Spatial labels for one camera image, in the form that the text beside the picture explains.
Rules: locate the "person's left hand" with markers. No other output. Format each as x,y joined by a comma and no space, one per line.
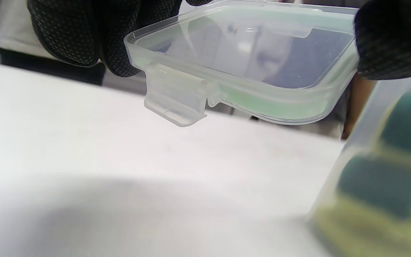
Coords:
84,32

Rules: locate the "clear lid with green seal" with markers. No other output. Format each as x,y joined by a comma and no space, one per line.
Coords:
248,53

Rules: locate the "clear plastic airtight container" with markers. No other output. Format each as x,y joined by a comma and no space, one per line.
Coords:
355,160

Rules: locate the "yellow green sponge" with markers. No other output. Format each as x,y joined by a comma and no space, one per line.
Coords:
369,235
380,185
409,121

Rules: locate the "person's right forearm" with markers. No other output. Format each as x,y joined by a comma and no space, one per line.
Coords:
357,103

